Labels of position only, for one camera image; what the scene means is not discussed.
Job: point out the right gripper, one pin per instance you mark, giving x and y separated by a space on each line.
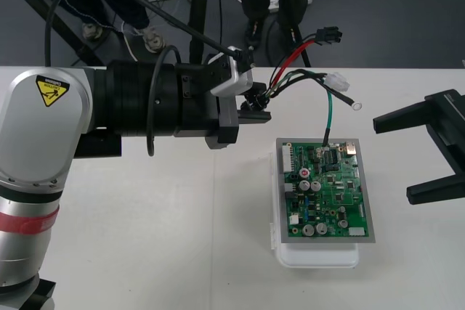
450 125

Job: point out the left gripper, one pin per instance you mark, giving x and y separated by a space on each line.
227 125

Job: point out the silver and black left arm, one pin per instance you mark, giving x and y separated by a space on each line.
43 150

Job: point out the white power strip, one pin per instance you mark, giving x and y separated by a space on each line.
274 4

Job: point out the black tripod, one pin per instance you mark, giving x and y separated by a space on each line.
199 5

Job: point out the milky plastic box with lid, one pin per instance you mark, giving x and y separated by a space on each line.
319 256

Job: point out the person with grey shoes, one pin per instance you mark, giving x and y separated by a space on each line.
127 1

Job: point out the pale grey left wrist camera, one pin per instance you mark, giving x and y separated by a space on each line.
232 79

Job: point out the green circuit board grey frame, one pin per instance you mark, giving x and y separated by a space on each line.
327 194

